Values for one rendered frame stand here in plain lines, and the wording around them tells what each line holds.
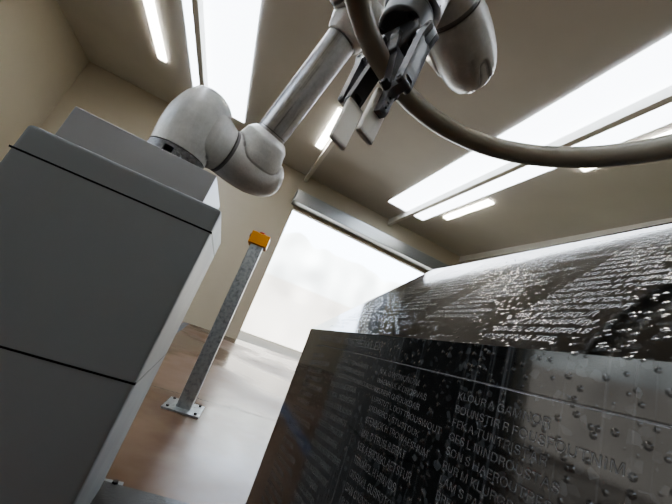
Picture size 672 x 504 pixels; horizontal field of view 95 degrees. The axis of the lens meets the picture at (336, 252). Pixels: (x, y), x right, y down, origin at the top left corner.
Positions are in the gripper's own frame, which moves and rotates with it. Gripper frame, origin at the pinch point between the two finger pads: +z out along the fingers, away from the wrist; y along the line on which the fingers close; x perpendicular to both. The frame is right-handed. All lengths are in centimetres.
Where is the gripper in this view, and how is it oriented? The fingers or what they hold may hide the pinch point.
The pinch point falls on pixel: (358, 121)
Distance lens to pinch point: 45.4
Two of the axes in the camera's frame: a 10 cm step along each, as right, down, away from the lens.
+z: -4.0, 8.9, -2.3
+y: 6.7, 1.1, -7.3
